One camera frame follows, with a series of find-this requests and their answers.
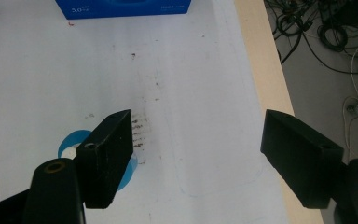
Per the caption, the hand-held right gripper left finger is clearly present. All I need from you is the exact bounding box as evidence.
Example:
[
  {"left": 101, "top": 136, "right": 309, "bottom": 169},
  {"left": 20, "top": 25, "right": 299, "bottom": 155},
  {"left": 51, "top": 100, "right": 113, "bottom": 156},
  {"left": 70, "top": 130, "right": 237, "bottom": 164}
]
[{"left": 75, "top": 108, "right": 134, "bottom": 210}]

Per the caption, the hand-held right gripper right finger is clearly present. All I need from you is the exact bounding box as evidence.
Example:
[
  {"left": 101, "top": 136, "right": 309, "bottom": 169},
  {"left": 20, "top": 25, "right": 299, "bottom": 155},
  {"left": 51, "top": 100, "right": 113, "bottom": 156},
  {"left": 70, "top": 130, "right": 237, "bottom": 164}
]
[{"left": 259, "top": 108, "right": 345, "bottom": 210}]

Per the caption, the blue packet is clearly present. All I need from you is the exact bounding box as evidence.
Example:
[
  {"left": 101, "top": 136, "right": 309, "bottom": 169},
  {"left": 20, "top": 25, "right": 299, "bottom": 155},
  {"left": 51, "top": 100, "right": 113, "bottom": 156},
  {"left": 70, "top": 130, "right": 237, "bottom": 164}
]
[{"left": 57, "top": 129, "right": 139, "bottom": 191}]

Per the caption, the blue cardboard box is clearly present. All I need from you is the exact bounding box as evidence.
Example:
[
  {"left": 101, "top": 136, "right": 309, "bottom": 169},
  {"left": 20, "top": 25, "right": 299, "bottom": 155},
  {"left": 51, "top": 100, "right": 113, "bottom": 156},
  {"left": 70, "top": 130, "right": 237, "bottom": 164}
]
[{"left": 54, "top": 0, "right": 192, "bottom": 21}]

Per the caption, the white board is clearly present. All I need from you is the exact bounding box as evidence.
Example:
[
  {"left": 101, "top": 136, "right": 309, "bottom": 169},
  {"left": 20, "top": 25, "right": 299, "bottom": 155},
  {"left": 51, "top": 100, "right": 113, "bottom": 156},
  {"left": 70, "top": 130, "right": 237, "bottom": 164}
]
[{"left": 0, "top": 0, "right": 291, "bottom": 224}]

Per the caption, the bundle of black floor cables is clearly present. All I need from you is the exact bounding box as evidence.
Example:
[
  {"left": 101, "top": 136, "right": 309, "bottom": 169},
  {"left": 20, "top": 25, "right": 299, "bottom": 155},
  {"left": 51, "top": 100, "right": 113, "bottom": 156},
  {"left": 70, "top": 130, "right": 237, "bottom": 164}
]
[{"left": 264, "top": 0, "right": 358, "bottom": 76}]

